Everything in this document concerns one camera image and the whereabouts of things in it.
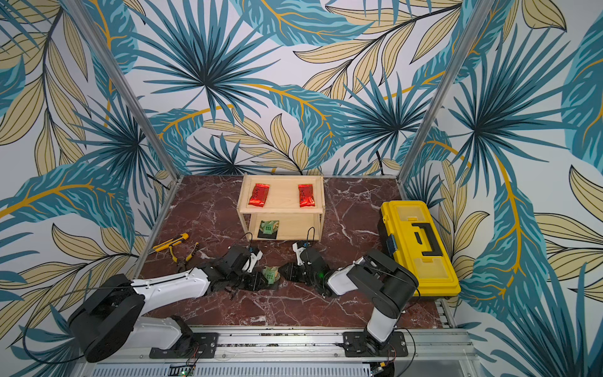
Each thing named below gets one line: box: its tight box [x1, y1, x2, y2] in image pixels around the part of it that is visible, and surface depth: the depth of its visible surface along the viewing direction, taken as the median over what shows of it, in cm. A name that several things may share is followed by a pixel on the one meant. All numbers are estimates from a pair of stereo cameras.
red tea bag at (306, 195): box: [298, 183, 316, 208], surface depth 85 cm
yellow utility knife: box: [147, 233, 190, 256], surface depth 97 cm
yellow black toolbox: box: [376, 200, 461, 298], surface depth 82 cm
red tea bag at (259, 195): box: [248, 183, 271, 208], surface depth 86 cm
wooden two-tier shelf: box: [236, 172, 326, 242], surface depth 88 cm
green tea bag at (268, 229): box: [257, 219, 280, 239], surface depth 100 cm
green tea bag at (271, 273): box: [262, 266, 281, 285], surface depth 90 cm
